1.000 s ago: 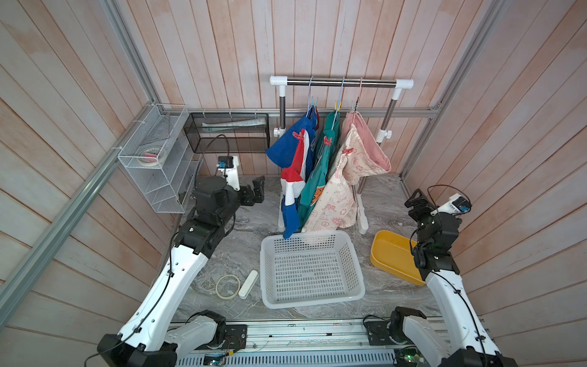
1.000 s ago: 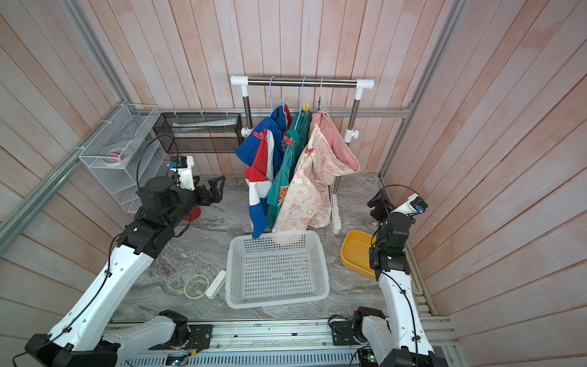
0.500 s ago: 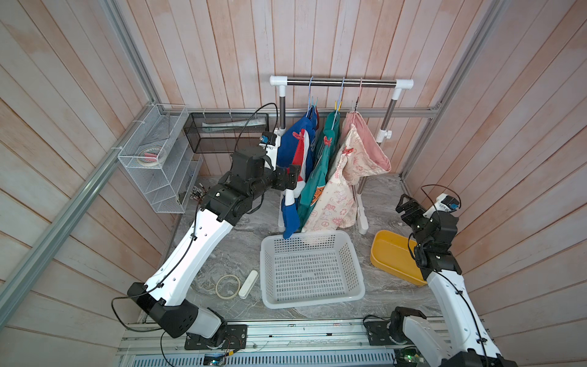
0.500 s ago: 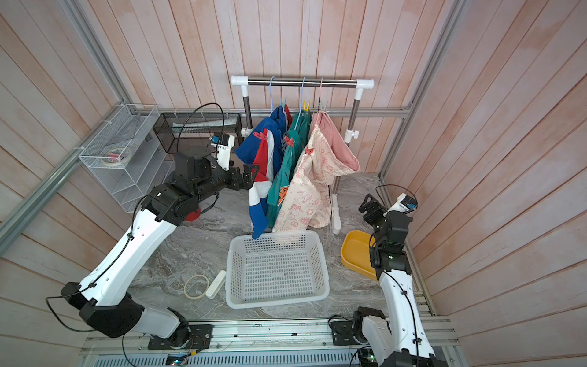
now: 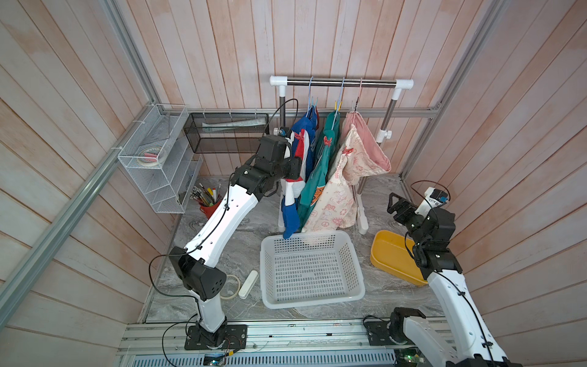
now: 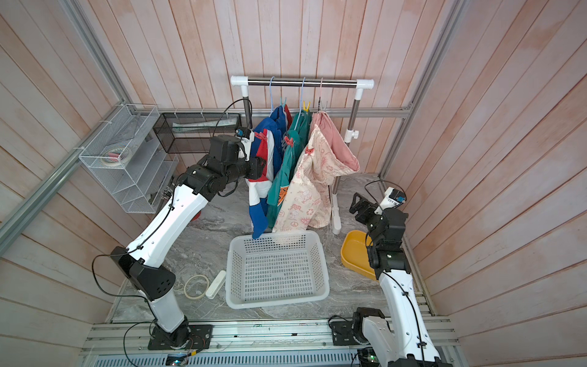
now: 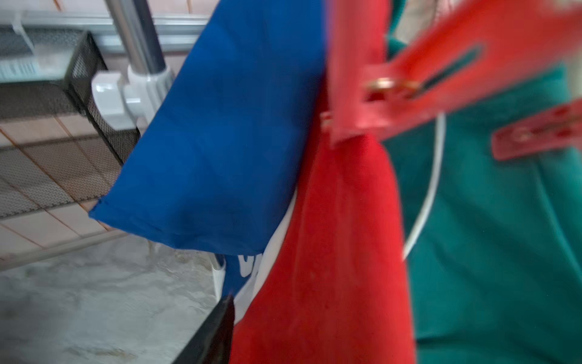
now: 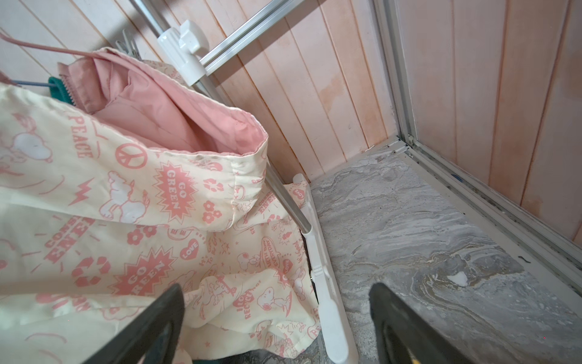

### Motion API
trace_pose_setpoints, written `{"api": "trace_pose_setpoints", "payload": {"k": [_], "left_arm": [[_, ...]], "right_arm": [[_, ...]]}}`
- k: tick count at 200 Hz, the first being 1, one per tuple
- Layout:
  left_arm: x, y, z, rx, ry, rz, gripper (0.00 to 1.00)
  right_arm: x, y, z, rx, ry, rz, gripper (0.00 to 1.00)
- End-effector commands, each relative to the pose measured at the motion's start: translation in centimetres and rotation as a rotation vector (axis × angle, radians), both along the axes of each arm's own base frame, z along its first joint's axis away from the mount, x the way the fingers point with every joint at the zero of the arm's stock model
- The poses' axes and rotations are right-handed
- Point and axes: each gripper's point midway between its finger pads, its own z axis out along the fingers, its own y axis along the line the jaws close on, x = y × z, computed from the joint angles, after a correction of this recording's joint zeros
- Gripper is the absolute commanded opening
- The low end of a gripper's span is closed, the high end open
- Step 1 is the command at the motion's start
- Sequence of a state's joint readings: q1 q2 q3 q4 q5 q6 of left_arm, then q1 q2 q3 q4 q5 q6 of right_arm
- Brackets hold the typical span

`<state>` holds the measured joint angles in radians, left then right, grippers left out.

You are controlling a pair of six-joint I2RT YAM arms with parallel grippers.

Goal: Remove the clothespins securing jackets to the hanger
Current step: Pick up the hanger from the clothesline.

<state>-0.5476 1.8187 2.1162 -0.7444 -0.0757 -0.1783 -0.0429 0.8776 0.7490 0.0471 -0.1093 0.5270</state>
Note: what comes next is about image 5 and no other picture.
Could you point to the black mesh basket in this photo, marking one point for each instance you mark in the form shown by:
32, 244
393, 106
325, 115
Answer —
225, 133

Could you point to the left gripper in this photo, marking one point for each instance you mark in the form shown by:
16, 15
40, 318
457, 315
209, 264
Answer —
294, 164

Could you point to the white clothes rack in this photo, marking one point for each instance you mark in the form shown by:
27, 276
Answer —
383, 134

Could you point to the light blue hanger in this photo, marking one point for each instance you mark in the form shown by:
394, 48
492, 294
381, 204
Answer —
311, 103

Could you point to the yellow plastic tray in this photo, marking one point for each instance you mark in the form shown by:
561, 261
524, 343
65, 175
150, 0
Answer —
389, 254

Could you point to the blue red white jacket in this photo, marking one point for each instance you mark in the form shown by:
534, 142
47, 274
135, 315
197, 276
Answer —
292, 188

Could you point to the red pencil cup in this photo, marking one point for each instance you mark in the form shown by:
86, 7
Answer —
208, 211

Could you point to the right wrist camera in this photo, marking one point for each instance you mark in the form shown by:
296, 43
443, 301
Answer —
432, 198

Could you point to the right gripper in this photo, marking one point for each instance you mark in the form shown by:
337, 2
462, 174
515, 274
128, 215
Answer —
410, 208

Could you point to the white plastic laundry basket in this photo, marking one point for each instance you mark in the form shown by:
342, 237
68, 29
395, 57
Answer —
309, 269

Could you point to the tape roll on shelf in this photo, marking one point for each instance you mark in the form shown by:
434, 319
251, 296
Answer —
151, 157

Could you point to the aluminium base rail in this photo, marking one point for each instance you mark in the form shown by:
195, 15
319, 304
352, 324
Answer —
352, 342

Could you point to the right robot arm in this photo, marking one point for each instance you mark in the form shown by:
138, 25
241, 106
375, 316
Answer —
422, 257

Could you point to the green jacket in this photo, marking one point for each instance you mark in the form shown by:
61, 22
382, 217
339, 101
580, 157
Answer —
317, 179

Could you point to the white remote-like bar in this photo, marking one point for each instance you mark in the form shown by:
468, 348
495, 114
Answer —
248, 284

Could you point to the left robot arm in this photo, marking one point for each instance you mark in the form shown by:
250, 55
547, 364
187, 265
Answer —
196, 263

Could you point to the white wire shelf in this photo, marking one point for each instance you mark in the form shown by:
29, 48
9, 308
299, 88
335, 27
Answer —
167, 187

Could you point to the cream pink print jacket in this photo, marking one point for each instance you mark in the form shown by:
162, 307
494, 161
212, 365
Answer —
337, 207

